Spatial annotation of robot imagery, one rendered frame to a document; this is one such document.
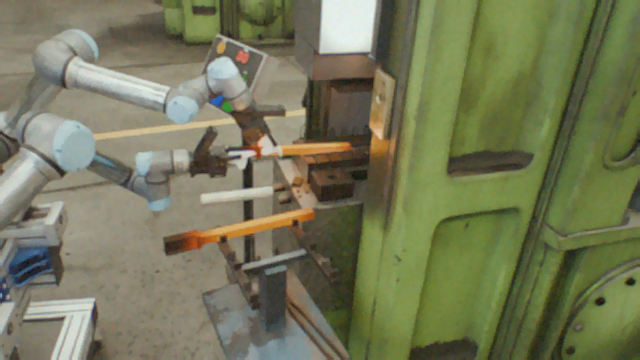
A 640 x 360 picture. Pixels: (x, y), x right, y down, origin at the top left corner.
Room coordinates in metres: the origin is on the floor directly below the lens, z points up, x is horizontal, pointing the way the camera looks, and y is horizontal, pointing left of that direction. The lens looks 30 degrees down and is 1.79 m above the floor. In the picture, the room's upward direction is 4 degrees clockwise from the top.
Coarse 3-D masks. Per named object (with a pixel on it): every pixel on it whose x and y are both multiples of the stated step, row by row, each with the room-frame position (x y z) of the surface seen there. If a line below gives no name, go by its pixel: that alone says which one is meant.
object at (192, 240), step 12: (276, 216) 1.23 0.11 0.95; (288, 216) 1.23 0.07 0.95; (300, 216) 1.24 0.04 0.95; (312, 216) 1.26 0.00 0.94; (216, 228) 1.15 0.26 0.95; (228, 228) 1.16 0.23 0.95; (240, 228) 1.16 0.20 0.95; (252, 228) 1.17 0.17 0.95; (264, 228) 1.19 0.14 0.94; (168, 240) 1.07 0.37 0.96; (180, 240) 1.09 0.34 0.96; (192, 240) 1.10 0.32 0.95; (204, 240) 1.11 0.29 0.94; (216, 240) 1.12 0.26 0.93; (168, 252) 1.07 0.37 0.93; (180, 252) 1.08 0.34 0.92
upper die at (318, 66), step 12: (300, 36) 1.62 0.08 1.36; (300, 48) 1.62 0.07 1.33; (312, 48) 1.50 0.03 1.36; (300, 60) 1.61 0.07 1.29; (312, 60) 1.50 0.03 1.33; (324, 60) 1.50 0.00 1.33; (336, 60) 1.51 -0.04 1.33; (348, 60) 1.52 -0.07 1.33; (360, 60) 1.54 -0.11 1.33; (312, 72) 1.49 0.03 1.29; (324, 72) 1.50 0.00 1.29; (336, 72) 1.51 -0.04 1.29; (348, 72) 1.52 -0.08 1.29; (360, 72) 1.54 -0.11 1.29; (372, 72) 1.55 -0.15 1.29
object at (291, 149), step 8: (256, 144) 1.52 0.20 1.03; (288, 144) 1.56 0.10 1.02; (296, 144) 1.57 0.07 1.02; (304, 144) 1.57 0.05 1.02; (312, 144) 1.58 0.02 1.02; (320, 144) 1.59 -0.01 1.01; (328, 144) 1.59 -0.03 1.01; (336, 144) 1.60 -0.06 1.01; (344, 144) 1.61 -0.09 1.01; (256, 152) 1.49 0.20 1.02; (288, 152) 1.53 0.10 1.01; (296, 152) 1.54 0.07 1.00; (304, 152) 1.55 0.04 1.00; (312, 152) 1.56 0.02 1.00
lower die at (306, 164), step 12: (300, 156) 1.57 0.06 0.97; (312, 156) 1.54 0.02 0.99; (324, 156) 1.54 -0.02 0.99; (336, 156) 1.55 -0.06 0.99; (348, 156) 1.55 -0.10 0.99; (360, 156) 1.56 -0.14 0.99; (300, 168) 1.56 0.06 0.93; (312, 168) 1.49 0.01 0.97; (324, 168) 1.51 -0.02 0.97; (336, 168) 1.52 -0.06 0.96
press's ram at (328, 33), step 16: (304, 0) 1.59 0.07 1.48; (320, 0) 1.45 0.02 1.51; (336, 0) 1.45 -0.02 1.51; (352, 0) 1.47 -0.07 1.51; (368, 0) 1.48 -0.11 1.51; (304, 16) 1.59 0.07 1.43; (320, 16) 1.45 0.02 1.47; (336, 16) 1.45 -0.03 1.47; (352, 16) 1.47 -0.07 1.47; (368, 16) 1.49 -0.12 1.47; (304, 32) 1.58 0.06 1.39; (320, 32) 1.44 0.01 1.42; (336, 32) 1.46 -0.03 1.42; (352, 32) 1.47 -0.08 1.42; (368, 32) 1.49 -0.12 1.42; (320, 48) 1.44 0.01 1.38; (336, 48) 1.46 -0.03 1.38; (352, 48) 1.47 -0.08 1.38; (368, 48) 1.49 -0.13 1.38
